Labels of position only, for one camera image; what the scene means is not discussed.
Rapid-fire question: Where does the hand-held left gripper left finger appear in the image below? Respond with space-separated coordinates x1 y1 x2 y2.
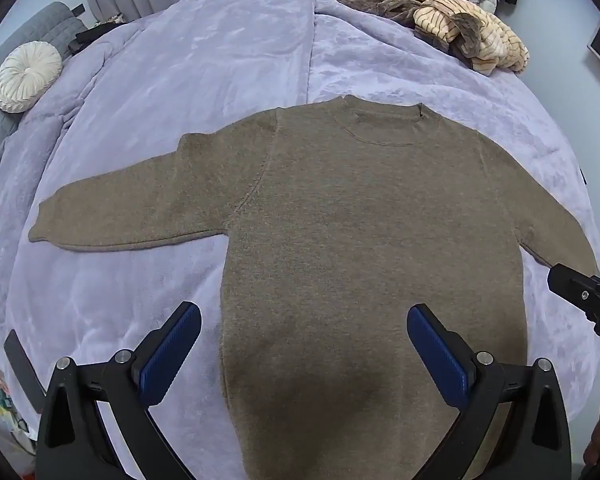
34 301 203 480

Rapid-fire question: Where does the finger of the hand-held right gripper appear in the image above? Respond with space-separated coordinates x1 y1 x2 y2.
548 263 600 346

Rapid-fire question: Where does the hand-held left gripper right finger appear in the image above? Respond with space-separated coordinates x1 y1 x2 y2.
406 303 573 480

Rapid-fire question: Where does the brown knit sweater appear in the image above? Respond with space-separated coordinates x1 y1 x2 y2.
27 94 600 480

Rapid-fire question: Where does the black flat strip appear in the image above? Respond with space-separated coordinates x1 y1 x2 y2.
3 329 47 402

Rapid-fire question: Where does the colourful small clutter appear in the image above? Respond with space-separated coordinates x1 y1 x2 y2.
0 360 37 456

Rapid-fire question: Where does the striped cream fleece garment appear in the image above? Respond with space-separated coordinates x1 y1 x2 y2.
412 0 530 77

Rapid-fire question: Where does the lavender plush blanket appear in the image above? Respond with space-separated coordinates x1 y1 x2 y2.
0 0 600 480

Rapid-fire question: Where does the round white pleated cushion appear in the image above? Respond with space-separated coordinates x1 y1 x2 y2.
0 41 63 112

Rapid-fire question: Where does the black cloth item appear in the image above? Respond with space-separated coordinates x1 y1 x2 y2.
69 21 127 54

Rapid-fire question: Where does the grey quilted sofa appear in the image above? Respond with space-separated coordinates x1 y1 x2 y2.
0 1 88 196

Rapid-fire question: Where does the brown fuzzy garment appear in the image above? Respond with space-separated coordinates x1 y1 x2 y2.
326 0 433 27

